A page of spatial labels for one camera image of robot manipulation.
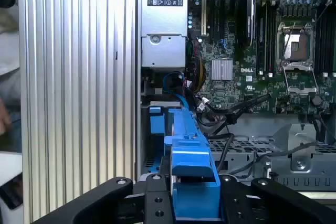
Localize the hard disk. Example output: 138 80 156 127
148 105 223 221

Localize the silver chipset heatsink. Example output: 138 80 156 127
211 59 234 81

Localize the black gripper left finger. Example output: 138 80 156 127
31 174 175 224

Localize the thin metal locking lever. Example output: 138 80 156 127
314 0 333 23

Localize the yellow red power wire bundle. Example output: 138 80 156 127
185 37 207 93

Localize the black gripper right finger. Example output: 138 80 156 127
219 174 336 224

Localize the green motherboard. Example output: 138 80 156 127
187 0 336 116

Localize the person's hand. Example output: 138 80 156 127
0 98 13 134

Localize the black RAM slot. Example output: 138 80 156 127
267 3 274 75
324 11 332 75
316 11 323 74
258 16 264 75

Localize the grey thin wire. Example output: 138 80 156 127
230 141 320 176

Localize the black sleeved disk wire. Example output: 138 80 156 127
196 93 272 127

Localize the dark grey PC case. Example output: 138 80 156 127
135 0 336 201

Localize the person's white shirt trunk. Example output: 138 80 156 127
0 7 22 104

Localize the white expansion slot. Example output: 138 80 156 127
201 0 207 36

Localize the CPU socket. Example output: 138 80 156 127
277 22 316 65

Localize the blue disk wire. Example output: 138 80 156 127
162 71 188 108

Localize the thin black wire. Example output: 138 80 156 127
207 132 236 172

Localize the perforated metal drive cage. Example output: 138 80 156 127
207 123 336 192

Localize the silver power supply unit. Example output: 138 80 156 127
140 0 190 69

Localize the metal socket cover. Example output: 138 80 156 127
282 63 320 96

